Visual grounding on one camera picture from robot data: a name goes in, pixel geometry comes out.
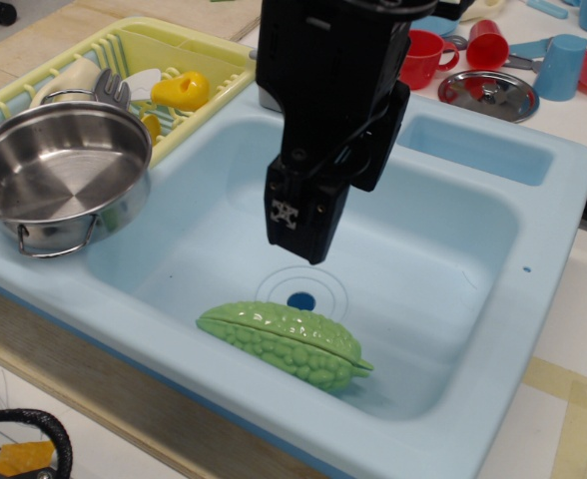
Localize red plastic mug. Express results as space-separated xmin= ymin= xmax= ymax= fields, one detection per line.
xmin=399 ymin=30 xmax=460 ymax=91

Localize white plastic spoon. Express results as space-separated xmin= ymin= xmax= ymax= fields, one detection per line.
xmin=124 ymin=69 xmax=162 ymax=102

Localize yellow toy pear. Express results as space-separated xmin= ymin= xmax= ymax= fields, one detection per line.
xmin=151 ymin=71 xmax=210 ymax=111

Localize green bumpy toy squash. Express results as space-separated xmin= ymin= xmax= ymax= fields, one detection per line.
xmin=196 ymin=301 xmax=374 ymax=392

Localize red plastic cup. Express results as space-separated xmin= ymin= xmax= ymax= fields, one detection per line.
xmin=466 ymin=20 xmax=510 ymax=70

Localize light blue toy sink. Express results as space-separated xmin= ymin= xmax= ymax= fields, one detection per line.
xmin=0 ymin=86 xmax=587 ymax=478

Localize small yellow toy piece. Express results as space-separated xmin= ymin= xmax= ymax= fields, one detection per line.
xmin=141 ymin=114 xmax=162 ymax=145

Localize gray plastic fork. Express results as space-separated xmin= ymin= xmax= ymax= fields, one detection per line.
xmin=93 ymin=69 xmax=131 ymax=111

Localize blue plastic cup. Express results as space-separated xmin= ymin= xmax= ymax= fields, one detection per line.
xmin=533 ymin=34 xmax=587 ymax=102

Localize yellow dish drying rack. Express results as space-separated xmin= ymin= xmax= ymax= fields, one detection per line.
xmin=0 ymin=17 xmax=256 ymax=167

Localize black braided cable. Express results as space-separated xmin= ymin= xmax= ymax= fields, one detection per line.
xmin=0 ymin=408 xmax=73 ymax=479

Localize cream plastic cup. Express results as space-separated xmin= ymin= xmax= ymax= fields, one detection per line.
xmin=30 ymin=57 xmax=101 ymax=108

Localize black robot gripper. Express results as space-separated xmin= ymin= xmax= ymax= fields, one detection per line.
xmin=255 ymin=0 xmax=439 ymax=266

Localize stainless steel pot lid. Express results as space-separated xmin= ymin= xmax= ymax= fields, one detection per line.
xmin=437 ymin=71 xmax=540 ymax=123

